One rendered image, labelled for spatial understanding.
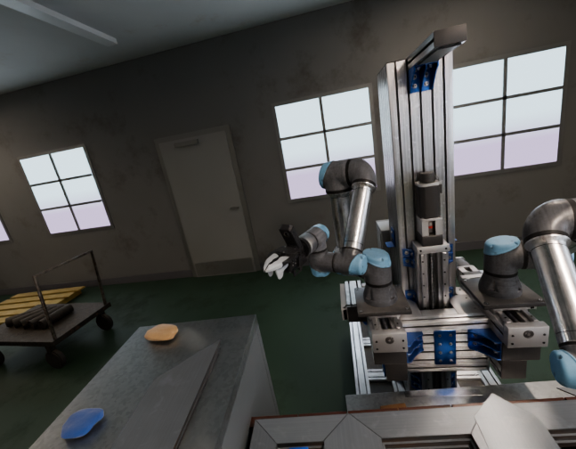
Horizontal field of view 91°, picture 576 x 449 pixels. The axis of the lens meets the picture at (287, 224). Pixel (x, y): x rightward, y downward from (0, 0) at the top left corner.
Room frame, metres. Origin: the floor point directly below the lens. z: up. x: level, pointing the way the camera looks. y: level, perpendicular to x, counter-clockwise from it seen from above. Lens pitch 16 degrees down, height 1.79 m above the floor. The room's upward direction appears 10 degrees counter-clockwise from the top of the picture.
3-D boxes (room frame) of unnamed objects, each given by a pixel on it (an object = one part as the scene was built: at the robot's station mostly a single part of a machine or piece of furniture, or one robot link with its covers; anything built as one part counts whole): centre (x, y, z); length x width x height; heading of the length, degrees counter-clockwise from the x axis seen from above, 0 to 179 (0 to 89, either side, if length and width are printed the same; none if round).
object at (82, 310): (2.95, 2.90, 0.52); 1.32 x 0.77 x 1.04; 71
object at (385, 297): (1.15, -0.36, 1.09); 0.15 x 0.15 x 0.10
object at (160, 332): (1.14, 0.65, 1.07); 0.16 x 0.10 x 0.04; 65
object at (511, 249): (1.05, -0.85, 1.20); 0.13 x 0.12 x 0.14; 65
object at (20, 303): (4.10, 4.24, 0.06); 1.37 x 0.97 x 0.12; 79
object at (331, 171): (1.23, -0.25, 1.41); 0.15 x 0.12 x 0.55; 53
